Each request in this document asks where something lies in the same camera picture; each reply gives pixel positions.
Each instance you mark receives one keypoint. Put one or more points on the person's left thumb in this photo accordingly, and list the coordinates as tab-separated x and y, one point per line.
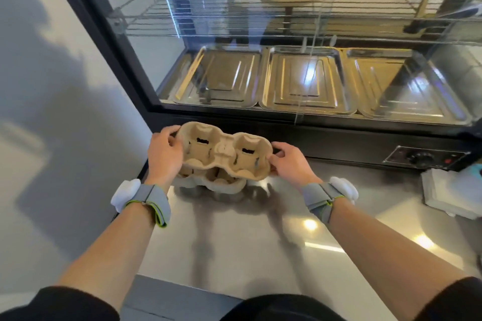
172	140

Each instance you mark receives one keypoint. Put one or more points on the person's right forearm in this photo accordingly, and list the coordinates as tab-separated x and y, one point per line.
388	256

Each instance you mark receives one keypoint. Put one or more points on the stainless steel tray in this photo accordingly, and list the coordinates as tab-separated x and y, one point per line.
222	80
305	83
403	87

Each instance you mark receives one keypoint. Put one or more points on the grey control panel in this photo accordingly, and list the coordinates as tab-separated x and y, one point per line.
399	155

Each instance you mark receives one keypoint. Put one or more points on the black glass display warmer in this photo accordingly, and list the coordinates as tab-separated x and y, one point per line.
339	144

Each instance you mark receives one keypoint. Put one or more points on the person's right hand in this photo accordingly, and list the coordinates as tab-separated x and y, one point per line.
293	166

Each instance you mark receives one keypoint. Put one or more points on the black control knob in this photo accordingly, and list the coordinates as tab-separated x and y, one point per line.
421	159

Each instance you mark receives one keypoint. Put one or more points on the person's right thumb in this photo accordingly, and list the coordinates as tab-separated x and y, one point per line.
273	165

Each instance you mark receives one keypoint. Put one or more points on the person's left forearm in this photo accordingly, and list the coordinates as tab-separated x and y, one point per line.
113	249

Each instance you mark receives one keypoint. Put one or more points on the person's black shirt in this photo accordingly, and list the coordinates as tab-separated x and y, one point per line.
56	305

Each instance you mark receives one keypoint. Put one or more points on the red power switch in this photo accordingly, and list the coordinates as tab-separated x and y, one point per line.
448	161

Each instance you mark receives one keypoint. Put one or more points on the grey wristband with white tracker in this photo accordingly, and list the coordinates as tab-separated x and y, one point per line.
150	196
320	196

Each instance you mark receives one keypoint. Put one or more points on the person's left hand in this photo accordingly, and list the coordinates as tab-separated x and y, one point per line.
162	157

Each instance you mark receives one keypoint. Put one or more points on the stack of white napkins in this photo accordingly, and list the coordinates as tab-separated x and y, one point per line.
448	193

